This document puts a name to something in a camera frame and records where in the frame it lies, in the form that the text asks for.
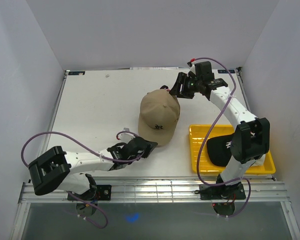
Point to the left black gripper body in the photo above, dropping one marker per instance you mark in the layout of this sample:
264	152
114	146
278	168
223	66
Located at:
135	157

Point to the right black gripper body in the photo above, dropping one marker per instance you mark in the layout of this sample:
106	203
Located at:
191	87

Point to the beige baseball cap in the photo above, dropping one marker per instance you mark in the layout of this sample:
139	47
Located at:
159	113

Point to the black NY baseball cap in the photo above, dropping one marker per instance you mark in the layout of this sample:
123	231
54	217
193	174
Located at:
219	150

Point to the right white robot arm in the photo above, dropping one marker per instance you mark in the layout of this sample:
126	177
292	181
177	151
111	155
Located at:
251	138

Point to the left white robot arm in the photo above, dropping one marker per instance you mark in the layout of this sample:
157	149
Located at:
57	169

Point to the right blue corner label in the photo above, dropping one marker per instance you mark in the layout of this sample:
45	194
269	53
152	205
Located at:
224	71

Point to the blue corner label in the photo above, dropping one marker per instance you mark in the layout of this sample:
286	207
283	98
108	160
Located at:
76	73
224	71

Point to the yellow plastic tray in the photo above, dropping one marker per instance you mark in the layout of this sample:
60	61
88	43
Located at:
197	133

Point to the left blue corner label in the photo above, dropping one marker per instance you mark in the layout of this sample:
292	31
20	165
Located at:
76	73

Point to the white baseball cap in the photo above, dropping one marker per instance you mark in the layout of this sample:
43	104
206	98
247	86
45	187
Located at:
260	161

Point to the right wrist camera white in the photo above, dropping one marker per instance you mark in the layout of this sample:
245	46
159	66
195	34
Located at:
192	70

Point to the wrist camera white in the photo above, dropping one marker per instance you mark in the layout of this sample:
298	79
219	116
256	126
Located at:
125	135
192	70

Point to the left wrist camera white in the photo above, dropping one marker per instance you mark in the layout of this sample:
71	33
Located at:
125	135

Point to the aluminium frame rail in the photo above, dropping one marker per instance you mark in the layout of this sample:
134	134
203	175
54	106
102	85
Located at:
163	190

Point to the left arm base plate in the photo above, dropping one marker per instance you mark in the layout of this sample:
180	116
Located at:
100	192

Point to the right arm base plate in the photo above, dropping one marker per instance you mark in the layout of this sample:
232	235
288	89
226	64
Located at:
223	192

